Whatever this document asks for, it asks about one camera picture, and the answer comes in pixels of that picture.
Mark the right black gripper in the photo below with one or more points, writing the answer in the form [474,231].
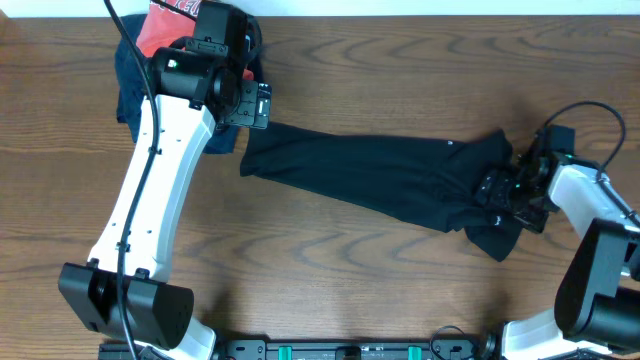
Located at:
[497,188]

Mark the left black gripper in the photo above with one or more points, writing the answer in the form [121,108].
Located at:
[256,111]

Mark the black t-shirt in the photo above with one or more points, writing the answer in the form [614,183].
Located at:
[432,183]

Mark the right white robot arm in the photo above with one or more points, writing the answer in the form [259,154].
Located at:
[593,315]

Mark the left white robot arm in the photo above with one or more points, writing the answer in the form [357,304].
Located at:
[123,290]

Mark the orange folded t-shirt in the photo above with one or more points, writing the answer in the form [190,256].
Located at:
[163,26]

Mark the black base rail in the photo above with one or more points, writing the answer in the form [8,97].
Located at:
[448,344]

